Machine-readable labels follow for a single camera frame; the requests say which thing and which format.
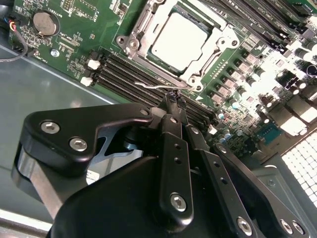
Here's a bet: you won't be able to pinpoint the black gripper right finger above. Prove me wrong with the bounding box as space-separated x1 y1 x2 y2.
177 97 309 238

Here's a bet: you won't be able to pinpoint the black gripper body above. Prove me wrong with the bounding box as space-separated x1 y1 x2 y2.
48 122 231 238

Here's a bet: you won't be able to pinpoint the thin metal locking lever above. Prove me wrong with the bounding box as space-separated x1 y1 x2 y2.
134 80 196 91
132 0 159 38

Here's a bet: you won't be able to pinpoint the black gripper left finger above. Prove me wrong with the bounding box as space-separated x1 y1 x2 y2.
11 91 196 226

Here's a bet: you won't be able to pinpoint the silver CPU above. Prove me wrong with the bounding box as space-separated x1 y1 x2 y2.
148 11 209 78

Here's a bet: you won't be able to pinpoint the metal socket cover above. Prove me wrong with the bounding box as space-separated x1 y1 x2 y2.
123 0 240 93

